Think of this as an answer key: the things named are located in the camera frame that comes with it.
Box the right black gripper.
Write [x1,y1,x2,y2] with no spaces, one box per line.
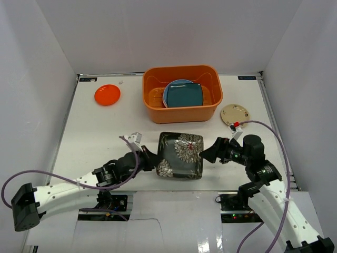
[199,137,251,167]

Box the black floral square plate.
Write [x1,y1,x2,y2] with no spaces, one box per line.
[156,132,204,180]

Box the teal square plate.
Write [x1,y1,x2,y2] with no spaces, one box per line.
[166,83,203,108]

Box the blue round plate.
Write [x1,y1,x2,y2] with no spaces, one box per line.
[162,79,193,108]

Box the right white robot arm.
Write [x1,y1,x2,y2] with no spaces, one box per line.
[200,134,335,252]

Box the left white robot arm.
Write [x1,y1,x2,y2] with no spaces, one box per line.
[11,145,161,232]

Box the orange plastic bin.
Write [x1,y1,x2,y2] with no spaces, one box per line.
[142,65,223,124]

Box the beige floral round plate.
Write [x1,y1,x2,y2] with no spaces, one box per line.
[220,104,250,126]

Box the orange round plate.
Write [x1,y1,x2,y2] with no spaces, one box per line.
[94,84,121,106]

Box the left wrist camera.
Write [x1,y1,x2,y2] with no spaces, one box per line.
[119,132,142,152]

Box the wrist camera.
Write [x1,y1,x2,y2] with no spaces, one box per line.
[228,122,243,141]
[119,132,142,152]

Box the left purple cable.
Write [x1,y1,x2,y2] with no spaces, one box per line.
[1,135,139,209]

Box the purple cable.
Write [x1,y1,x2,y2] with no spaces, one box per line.
[236,120,291,253]
[1,135,139,209]

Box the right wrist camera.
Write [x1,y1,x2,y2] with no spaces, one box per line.
[228,122,243,141]

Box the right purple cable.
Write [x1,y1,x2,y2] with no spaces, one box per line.
[236,120,291,253]

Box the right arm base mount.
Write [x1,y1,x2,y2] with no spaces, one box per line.
[215,192,262,224]

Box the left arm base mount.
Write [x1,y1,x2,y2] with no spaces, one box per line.
[78,192,130,221]

